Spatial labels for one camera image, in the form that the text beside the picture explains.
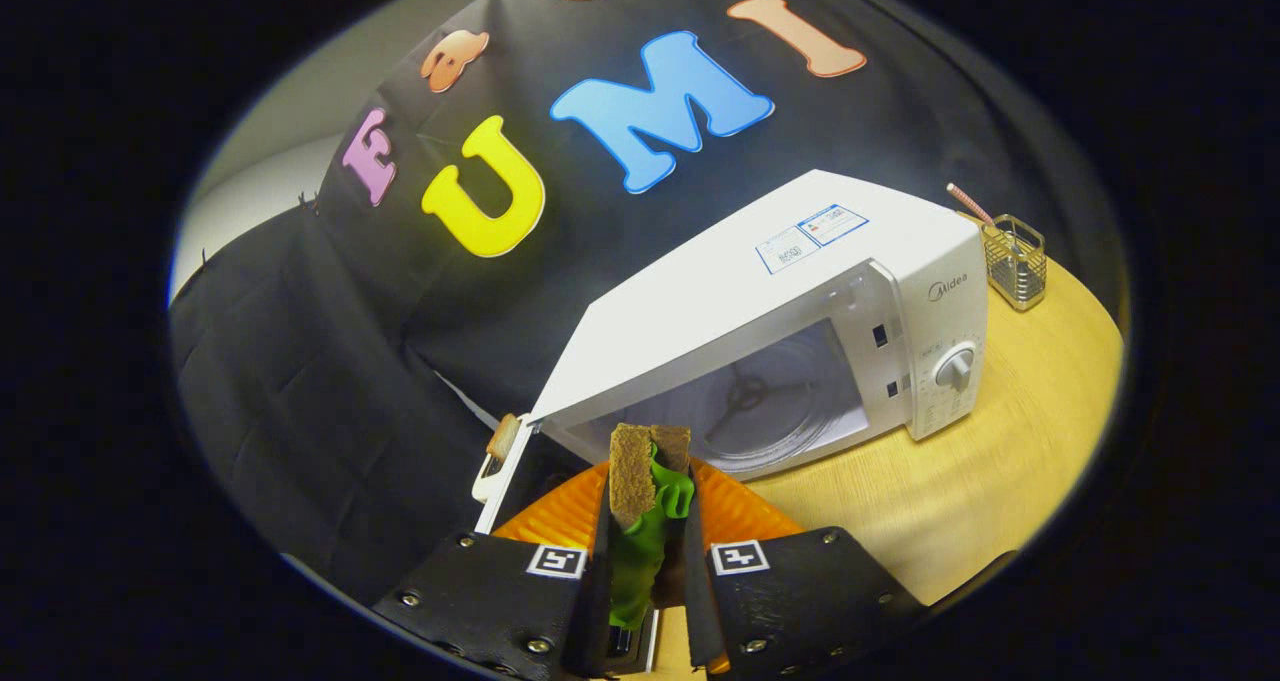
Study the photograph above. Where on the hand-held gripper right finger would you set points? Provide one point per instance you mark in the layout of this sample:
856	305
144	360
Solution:
698	591

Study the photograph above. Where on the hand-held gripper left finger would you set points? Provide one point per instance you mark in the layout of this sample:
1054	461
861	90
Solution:
598	601

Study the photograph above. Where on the brown bread lettuce sandwich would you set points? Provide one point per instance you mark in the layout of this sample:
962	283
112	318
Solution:
630	471

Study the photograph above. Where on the white microwave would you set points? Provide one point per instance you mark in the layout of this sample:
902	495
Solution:
750	261

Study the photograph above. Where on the pink striped straw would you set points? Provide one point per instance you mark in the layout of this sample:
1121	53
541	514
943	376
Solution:
968	201

